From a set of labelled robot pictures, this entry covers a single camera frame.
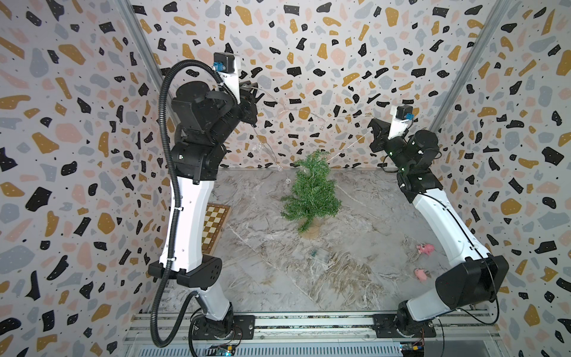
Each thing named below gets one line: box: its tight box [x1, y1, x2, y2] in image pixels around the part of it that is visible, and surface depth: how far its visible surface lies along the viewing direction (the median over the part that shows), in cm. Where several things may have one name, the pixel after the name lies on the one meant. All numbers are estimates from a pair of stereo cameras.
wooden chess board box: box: [201, 203, 232, 256], surface depth 99 cm
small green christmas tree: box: [280, 149, 342, 234], surface depth 76 cm
